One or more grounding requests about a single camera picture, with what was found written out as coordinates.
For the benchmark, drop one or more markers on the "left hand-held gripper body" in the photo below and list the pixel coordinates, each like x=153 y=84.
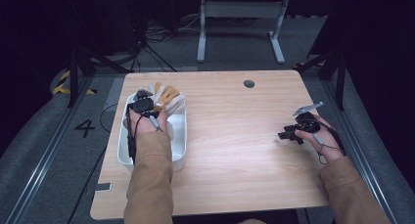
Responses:
x=143 y=104

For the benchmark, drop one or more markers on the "yellow black hazard tape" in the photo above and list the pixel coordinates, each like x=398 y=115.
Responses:
x=62 y=83

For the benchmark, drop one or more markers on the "white plastic bin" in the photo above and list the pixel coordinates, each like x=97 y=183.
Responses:
x=178 y=136

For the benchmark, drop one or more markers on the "black metal stand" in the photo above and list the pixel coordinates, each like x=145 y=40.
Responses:
x=74 y=74
x=341 y=80

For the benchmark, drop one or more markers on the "person's right hand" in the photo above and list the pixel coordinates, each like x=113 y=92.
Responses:
x=326 y=145

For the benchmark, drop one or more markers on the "person's left hand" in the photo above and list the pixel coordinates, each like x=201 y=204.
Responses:
x=145 y=124

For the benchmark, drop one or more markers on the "white metal desk frame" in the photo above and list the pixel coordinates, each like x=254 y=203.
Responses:
x=241 y=9

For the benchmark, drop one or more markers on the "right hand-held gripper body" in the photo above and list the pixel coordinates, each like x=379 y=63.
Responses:
x=308 y=123

